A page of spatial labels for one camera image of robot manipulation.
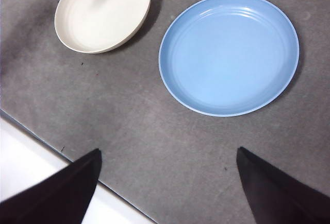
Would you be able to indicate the blue round plate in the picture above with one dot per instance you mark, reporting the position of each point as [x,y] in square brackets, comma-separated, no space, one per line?
[229,59]

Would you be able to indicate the white flat panel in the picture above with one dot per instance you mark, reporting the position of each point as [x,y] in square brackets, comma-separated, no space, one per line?
[25,157]

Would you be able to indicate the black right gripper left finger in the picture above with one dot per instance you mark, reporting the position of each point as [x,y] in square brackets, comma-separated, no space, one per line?
[64,195]

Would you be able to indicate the white round plate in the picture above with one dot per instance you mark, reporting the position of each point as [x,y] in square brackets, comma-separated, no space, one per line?
[103,20]

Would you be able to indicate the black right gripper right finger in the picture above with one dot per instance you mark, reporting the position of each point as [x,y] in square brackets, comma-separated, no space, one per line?
[278,198]

